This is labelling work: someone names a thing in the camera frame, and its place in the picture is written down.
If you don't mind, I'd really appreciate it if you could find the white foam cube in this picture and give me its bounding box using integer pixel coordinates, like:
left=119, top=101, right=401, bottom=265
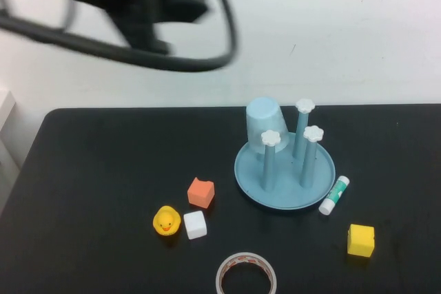
left=183, top=210, right=208, bottom=240

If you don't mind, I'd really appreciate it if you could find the yellow rubber duck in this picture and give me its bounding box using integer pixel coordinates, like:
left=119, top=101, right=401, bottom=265
left=152, top=205, right=182, bottom=238

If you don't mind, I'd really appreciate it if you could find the white tape roll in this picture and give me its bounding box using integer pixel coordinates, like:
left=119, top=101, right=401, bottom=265
left=216, top=252, right=278, bottom=294

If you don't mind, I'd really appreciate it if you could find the yellow foam cube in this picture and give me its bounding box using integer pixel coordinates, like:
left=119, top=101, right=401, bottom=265
left=347, top=224, right=376, bottom=258

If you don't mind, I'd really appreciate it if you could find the orange foam cube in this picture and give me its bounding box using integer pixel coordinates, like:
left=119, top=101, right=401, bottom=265
left=187, top=176, right=216, bottom=209

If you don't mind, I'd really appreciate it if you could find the light blue plastic cup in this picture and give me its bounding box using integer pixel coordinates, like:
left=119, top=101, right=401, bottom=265
left=245, top=96, right=290, bottom=155

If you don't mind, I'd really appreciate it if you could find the thin black camera cable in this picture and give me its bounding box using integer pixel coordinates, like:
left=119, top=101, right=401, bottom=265
left=0, top=0, right=240, bottom=73

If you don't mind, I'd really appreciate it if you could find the white green glue stick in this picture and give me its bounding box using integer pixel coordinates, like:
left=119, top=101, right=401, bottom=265
left=318, top=175, right=351, bottom=216

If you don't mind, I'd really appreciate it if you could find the blue four-post cup stand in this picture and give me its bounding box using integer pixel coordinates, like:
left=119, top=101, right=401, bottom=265
left=234, top=98, right=337, bottom=211

